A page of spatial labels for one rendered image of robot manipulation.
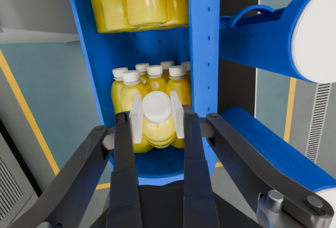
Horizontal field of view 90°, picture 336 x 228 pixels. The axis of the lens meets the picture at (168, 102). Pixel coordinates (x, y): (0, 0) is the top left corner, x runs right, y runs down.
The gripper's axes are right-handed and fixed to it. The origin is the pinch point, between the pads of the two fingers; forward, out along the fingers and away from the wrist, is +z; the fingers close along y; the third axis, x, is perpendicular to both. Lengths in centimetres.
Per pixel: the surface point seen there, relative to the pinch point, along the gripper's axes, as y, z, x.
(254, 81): 84, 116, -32
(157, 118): 0.0, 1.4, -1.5
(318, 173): 67, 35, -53
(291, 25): 38.2, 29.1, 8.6
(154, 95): -0.1, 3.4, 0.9
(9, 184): -134, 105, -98
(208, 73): 9.5, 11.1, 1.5
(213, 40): 10.9, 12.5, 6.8
